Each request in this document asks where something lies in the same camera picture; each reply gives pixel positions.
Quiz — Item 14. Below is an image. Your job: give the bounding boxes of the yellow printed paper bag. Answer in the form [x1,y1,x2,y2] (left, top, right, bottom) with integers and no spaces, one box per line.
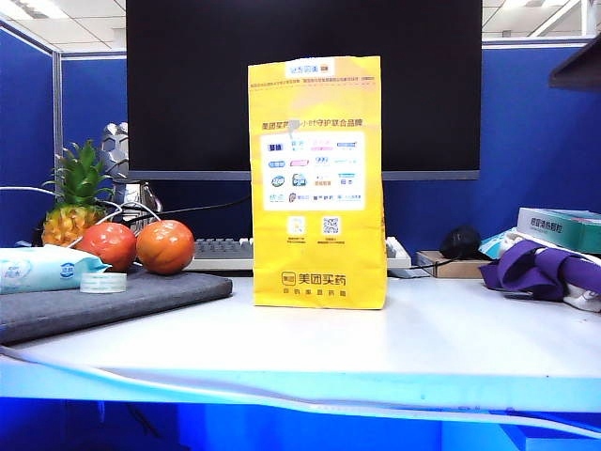
[247,55,389,311]

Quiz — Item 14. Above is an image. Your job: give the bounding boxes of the grey and white keyboard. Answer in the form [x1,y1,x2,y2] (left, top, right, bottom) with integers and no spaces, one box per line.
[182,236,413,272]

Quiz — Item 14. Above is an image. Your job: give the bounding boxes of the orange-red tomato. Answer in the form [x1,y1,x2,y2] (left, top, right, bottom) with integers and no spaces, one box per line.
[74,222,138,273]
[135,219,196,276]

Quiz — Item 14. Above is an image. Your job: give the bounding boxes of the small brown cardboard box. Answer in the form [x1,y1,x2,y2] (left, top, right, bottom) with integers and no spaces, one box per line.
[415,250,495,279]

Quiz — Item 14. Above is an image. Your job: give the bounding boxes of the black computer mouse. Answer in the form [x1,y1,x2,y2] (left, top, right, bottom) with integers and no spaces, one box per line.
[439,225,483,260]

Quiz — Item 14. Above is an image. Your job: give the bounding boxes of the large black computer monitor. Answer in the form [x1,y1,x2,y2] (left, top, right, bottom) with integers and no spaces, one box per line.
[125,0,484,182]

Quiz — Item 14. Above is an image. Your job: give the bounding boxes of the grey felt laptop sleeve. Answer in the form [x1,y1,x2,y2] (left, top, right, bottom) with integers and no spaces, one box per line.
[0,264,234,347]

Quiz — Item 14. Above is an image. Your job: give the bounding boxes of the light blue tissue package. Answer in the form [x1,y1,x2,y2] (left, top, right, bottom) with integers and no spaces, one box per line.
[478,226,518,260]

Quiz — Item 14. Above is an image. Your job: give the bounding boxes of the silver faceted figurine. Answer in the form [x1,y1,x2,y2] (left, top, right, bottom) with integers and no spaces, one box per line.
[99,121,163,223]

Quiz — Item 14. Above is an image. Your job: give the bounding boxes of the clear adhesive tape roll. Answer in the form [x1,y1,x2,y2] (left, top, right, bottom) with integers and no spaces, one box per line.
[79,271,129,295]

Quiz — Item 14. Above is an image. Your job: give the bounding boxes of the purple cloth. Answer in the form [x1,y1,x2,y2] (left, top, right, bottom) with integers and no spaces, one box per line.
[478,238,601,303]

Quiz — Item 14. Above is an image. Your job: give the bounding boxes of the small pineapple with green crown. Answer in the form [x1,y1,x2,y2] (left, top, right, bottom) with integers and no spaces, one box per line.
[40,139,116,248]

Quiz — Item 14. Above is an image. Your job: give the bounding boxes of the teal and white medicine box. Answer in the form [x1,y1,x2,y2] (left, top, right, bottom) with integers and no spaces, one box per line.
[516,207,601,256]

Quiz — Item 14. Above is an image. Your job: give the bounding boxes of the light blue wet wipes pack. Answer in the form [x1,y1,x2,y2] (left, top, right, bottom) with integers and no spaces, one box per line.
[0,243,113,295]

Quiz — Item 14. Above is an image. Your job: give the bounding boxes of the thin black cable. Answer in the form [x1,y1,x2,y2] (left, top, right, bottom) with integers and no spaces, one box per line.
[125,194,253,226]

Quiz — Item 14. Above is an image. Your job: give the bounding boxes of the grey partition post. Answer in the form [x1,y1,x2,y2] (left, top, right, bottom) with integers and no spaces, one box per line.
[52,49,65,198]

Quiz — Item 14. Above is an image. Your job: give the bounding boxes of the thin white cable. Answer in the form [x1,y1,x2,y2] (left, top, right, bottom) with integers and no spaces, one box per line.
[0,185,162,247]

